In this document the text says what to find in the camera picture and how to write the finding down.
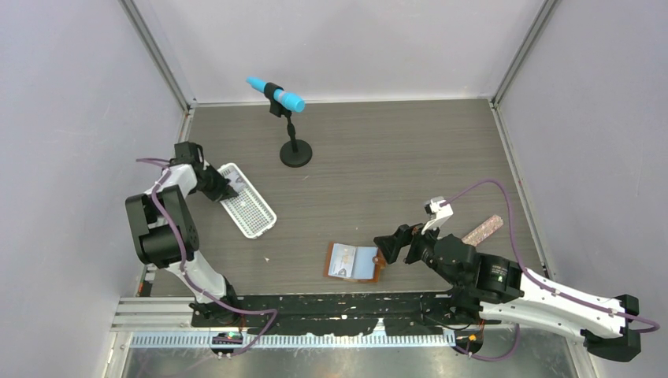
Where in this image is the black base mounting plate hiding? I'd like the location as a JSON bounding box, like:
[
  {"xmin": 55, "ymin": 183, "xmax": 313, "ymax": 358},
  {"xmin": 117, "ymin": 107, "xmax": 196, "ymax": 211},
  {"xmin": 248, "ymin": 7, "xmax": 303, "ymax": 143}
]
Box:
[{"xmin": 189, "ymin": 292, "xmax": 481, "ymax": 336}]

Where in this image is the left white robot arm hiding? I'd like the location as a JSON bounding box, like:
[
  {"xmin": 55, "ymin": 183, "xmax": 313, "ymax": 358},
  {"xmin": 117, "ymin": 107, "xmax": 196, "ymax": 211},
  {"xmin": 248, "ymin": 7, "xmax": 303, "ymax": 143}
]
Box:
[{"xmin": 124, "ymin": 142, "xmax": 242, "ymax": 326}]

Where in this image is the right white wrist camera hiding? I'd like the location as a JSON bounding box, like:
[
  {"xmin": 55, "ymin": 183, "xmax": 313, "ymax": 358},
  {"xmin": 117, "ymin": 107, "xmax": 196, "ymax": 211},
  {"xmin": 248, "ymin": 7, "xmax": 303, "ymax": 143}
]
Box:
[{"xmin": 421, "ymin": 196, "xmax": 454, "ymax": 235}]

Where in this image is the brown leather card holder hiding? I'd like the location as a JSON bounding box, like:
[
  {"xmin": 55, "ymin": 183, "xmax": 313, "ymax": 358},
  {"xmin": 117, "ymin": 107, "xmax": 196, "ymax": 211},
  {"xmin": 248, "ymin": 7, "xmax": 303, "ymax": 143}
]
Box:
[{"xmin": 323, "ymin": 242, "xmax": 387, "ymax": 283}]

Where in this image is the pink glitter stick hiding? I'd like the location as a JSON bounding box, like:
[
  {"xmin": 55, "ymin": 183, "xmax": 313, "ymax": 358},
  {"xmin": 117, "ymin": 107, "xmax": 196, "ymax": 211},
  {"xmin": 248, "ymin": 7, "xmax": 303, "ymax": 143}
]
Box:
[{"xmin": 462, "ymin": 214, "xmax": 504, "ymax": 246}]

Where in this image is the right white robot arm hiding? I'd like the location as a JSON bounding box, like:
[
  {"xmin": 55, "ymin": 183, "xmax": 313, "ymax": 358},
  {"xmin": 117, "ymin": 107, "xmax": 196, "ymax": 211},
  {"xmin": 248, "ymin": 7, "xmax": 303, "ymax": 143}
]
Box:
[{"xmin": 373, "ymin": 224, "xmax": 641, "ymax": 362}]

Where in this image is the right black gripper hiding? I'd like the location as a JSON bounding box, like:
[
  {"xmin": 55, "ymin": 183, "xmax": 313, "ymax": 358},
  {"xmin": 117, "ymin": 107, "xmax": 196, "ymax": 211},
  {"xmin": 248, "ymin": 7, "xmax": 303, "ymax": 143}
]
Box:
[{"xmin": 372, "ymin": 216, "xmax": 462, "ymax": 287}]

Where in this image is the VIP card in holder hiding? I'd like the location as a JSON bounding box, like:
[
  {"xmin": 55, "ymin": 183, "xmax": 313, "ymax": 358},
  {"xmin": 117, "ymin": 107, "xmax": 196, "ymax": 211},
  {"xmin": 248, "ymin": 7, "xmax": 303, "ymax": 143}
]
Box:
[{"xmin": 328, "ymin": 243, "xmax": 357, "ymax": 279}]

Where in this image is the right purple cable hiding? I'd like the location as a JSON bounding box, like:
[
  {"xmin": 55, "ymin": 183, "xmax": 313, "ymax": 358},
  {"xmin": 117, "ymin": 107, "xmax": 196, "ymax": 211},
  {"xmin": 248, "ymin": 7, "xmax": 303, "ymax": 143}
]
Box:
[{"xmin": 443, "ymin": 179, "xmax": 661, "ymax": 362}]

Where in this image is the white perforated plastic basket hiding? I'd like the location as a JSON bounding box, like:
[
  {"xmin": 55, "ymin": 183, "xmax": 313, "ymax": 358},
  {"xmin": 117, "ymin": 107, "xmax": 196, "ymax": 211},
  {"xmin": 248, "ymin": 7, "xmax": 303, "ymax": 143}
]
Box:
[{"xmin": 218, "ymin": 163, "xmax": 277, "ymax": 239}]

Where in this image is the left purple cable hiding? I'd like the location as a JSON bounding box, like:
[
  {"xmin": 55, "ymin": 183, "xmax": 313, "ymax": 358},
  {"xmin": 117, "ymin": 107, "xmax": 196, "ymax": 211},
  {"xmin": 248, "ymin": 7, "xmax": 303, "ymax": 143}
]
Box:
[{"xmin": 135, "ymin": 157, "xmax": 280, "ymax": 356}]

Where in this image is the black microphone stand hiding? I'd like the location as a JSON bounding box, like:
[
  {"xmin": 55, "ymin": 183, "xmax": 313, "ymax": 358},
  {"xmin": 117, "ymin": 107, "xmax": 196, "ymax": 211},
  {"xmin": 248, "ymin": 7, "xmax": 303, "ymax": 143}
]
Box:
[{"xmin": 274, "ymin": 112, "xmax": 313, "ymax": 168}]

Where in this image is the purple cable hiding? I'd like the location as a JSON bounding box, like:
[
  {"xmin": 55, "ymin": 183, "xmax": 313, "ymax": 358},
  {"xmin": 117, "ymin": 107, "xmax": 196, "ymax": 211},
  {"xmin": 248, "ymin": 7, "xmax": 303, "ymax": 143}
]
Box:
[
  {"xmin": 135, "ymin": 157, "xmax": 280, "ymax": 356},
  {"xmin": 443, "ymin": 179, "xmax": 661, "ymax": 362}
]

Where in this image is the blue toy microphone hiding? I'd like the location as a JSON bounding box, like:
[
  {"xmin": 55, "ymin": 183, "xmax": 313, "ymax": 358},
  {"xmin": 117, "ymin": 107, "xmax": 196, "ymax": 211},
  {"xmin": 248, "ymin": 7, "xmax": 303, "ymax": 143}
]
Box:
[{"xmin": 246, "ymin": 76, "xmax": 306, "ymax": 117}]

